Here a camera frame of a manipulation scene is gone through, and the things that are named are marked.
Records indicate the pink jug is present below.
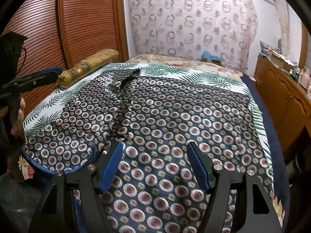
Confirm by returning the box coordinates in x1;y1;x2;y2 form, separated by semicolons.
298;68;310;90

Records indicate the palm leaf white blanket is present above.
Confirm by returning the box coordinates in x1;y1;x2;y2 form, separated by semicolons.
23;63;274;195

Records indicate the olive gold folded blanket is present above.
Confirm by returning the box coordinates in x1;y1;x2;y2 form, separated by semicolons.
58;49;119;87

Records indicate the navy patterned silk garment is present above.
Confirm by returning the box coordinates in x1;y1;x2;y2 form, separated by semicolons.
22;69;273;232

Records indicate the wooden sideboard cabinet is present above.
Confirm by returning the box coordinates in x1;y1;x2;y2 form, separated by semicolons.
254;56;310;151

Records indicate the blue item on box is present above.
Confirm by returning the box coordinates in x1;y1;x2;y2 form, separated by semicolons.
201;50;221;64

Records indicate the person's left hand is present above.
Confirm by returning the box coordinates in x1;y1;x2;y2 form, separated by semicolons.
4;97;26;137

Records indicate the navy blue mattress edge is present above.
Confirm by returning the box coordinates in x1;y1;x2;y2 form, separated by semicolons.
241;74;290;232

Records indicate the cardboard box on sideboard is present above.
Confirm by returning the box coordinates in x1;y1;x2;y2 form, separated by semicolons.
260;41;295;72

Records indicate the floral beige bedspread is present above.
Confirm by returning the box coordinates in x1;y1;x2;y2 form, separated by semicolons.
18;55;283;223

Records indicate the beige tied side curtain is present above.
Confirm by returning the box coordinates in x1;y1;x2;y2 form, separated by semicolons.
273;0;290;57

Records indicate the wooden slatted wardrobe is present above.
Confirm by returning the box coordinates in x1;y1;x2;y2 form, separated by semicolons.
0;0;129;117

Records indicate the circle patterned sheer curtain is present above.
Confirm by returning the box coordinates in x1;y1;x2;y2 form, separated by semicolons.
129;0;258;73

